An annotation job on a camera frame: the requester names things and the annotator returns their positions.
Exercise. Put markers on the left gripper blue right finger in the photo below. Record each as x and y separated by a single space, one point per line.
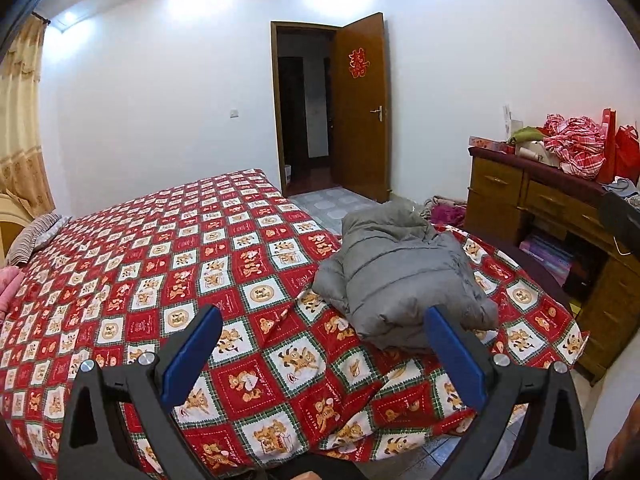
551 443

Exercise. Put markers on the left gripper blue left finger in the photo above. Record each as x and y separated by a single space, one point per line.
95 443

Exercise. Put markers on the grey puffer jacket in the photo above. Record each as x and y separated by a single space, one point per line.
391 267

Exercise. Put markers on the pile of clothes on floor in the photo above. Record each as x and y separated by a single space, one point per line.
443 211

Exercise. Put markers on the person's right hand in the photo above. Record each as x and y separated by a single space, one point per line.
629 430

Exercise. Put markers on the red bear patterned bedspread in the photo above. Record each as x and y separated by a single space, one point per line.
289 374

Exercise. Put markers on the stack of books under desk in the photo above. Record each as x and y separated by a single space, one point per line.
555 260

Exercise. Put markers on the pink blanket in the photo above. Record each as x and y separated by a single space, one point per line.
11 278

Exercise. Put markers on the striped grey pillow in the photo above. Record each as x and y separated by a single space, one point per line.
37 235

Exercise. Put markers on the wooden dresser desk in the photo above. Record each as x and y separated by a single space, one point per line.
511 198

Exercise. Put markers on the wooden headboard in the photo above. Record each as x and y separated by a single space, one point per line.
16 232

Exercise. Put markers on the beige patterned curtain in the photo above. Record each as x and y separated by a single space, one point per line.
23 174

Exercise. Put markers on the red white plaid cloth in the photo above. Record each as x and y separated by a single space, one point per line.
578 143

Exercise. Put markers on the red gift bag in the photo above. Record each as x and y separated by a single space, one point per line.
621 150

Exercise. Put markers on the green cloth on dresser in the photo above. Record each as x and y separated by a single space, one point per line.
526 134

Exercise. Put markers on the flat pink box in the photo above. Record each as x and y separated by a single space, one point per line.
488 144

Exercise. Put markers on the brown wooden door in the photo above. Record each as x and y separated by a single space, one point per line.
361 129

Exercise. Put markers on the red double happiness decal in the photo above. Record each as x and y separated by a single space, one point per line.
358 63

